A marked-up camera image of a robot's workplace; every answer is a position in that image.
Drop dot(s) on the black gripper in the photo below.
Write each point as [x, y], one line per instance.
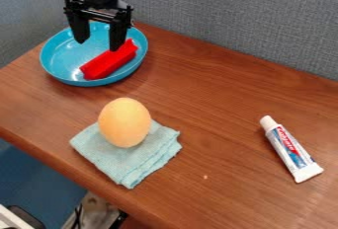
[112, 12]

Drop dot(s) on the red plastic block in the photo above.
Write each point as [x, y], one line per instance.
[107, 62]

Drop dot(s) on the blue plate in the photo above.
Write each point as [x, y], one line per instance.
[63, 55]

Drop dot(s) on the orange egg-shaped object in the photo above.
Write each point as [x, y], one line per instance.
[124, 122]

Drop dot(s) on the light blue folded cloth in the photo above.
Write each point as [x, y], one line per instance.
[127, 165]

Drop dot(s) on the dark chair part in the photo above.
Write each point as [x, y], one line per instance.
[21, 219]

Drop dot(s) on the white toothpaste tube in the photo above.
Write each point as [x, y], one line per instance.
[298, 161]

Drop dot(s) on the table leg frame below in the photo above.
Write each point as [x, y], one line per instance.
[95, 214]

